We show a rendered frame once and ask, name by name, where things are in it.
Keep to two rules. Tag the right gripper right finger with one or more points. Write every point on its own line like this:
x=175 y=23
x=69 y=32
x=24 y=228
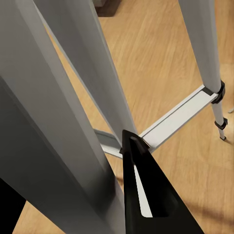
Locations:
x=170 y=214

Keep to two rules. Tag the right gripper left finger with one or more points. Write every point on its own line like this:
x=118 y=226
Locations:
x=11 y=205

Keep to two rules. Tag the camera tripod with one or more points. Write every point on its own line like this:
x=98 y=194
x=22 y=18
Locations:
x=49 y=152

